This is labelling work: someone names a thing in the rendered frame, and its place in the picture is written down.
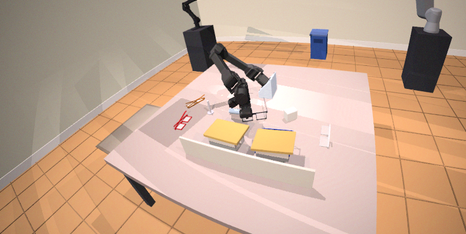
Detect long cream flat panel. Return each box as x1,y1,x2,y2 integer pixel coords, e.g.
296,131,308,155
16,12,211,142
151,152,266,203
179,136,316,189

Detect red glasses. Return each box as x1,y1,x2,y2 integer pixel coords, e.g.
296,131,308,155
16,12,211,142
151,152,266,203
173,112,192,130

